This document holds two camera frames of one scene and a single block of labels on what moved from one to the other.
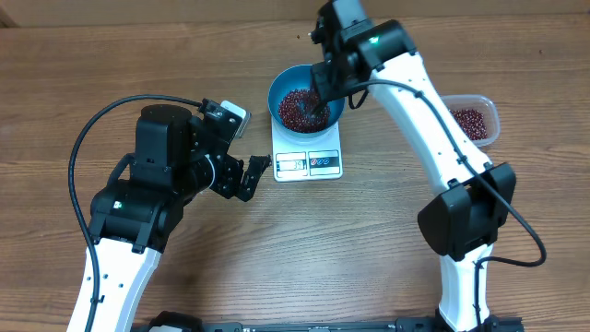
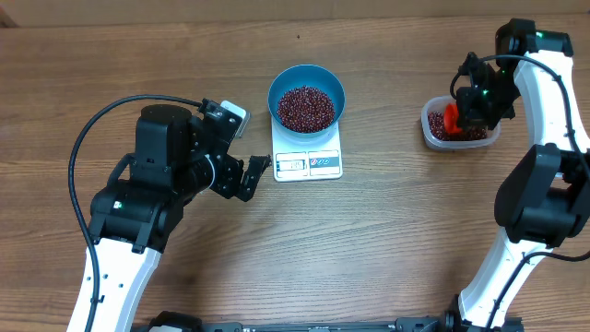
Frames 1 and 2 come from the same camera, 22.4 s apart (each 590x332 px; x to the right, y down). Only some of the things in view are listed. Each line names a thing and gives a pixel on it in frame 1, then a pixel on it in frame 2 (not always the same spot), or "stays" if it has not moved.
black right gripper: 324,76 → 476,115
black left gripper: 228,186 stays
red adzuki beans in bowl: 301,113 stays
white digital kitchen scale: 299,162 stays
